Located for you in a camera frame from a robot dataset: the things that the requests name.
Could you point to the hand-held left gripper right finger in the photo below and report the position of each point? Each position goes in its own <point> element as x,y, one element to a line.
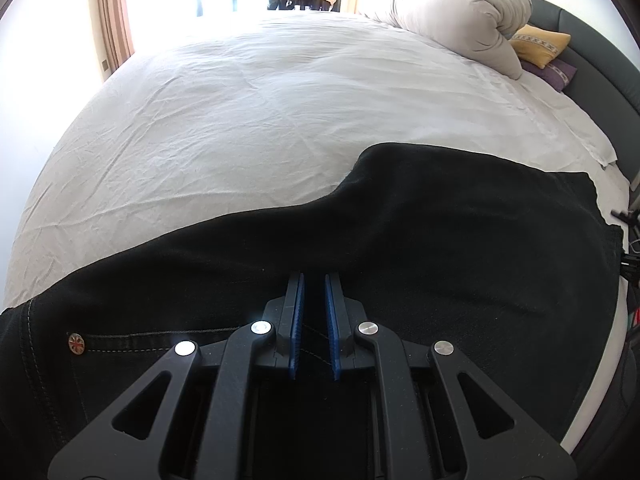
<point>332,335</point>

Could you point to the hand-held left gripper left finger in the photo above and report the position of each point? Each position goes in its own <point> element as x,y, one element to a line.
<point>296,330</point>

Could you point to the black pants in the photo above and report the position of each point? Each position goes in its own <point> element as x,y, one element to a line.
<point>450,235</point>

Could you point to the bed with white sheet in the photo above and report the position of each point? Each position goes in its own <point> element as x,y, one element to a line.
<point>250,135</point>

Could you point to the rolled white duvet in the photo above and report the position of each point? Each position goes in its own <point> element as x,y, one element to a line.
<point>450,15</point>

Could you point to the purple patterned pillow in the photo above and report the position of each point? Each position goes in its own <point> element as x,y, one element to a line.
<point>557,74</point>

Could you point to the yellow patterned pillow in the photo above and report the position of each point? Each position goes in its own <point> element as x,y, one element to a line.
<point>542,45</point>

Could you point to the grey padded headboard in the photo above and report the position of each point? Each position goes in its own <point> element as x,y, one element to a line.
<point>600,60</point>

